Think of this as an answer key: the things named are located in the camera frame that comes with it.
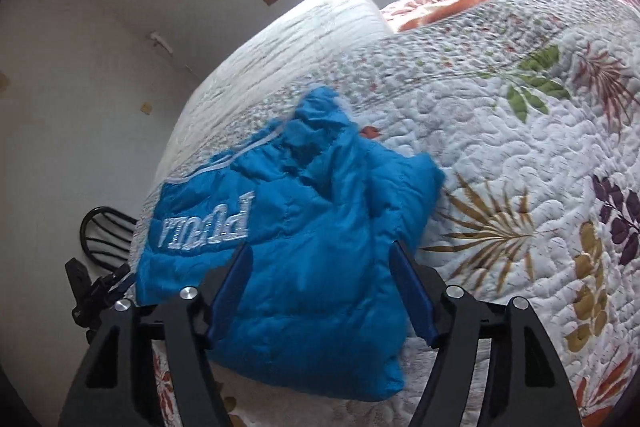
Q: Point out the white wall plug with cable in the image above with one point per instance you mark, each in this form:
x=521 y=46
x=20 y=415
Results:
x=158 y=41

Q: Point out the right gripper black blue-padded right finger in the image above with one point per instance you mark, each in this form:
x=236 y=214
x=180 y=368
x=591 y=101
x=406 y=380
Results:
x=504 y=349

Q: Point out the blue puffer jacket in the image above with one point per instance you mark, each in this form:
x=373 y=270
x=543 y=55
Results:
x=320 y=205

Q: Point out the white floral quilt bedspread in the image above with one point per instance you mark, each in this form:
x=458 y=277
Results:
x=531 y=110

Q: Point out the yellow wall switch plate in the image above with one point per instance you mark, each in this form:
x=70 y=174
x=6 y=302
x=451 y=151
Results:
x=146 y=108

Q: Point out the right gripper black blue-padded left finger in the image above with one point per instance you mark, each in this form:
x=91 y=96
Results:
x=117 y=382

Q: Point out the black metal chair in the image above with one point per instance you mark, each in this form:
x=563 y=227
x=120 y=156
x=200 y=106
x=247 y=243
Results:
x=105 y=236

